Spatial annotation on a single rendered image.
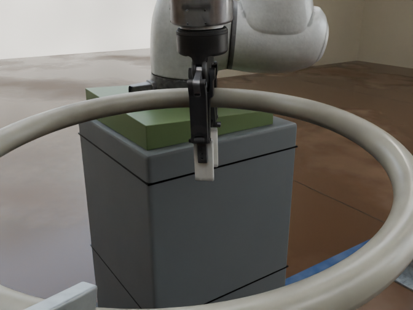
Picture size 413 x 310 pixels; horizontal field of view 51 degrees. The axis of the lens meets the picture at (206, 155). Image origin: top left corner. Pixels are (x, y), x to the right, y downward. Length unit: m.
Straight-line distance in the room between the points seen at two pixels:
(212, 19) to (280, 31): 0.38
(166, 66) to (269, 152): 0.30
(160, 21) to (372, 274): 0.79
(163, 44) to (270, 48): 0.23
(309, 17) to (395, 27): 6.66
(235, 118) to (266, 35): 0.19
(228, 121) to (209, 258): 0.31
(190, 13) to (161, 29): 0.38
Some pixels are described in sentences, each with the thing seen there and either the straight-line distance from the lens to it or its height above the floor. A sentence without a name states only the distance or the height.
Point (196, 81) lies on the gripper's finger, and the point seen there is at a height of 0.97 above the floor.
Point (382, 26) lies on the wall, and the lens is 7.77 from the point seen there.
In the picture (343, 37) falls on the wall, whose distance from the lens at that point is 7.69.
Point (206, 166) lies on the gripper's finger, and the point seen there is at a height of 0.83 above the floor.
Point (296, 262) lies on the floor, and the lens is 1.97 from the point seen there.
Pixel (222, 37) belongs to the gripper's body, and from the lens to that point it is 0.63.
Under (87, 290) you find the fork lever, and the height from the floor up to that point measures 0.93.
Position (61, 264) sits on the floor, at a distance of 2.02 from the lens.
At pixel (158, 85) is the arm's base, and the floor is 0.89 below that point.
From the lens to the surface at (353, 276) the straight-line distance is 0.30.
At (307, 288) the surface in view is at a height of 0.92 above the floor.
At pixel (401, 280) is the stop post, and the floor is 0.01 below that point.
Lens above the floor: 1.09
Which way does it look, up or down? 20 degrees down
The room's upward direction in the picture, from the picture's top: straight up
